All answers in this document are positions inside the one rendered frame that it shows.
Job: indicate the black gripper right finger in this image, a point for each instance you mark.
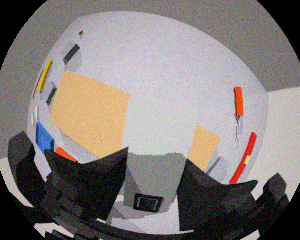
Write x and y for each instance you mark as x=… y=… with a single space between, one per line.
x=199 y=195

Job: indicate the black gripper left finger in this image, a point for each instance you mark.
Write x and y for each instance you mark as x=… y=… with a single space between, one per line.
x=100 y=180

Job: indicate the blue shallow tray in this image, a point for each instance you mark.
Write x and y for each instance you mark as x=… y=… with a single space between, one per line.
x=43 y=139

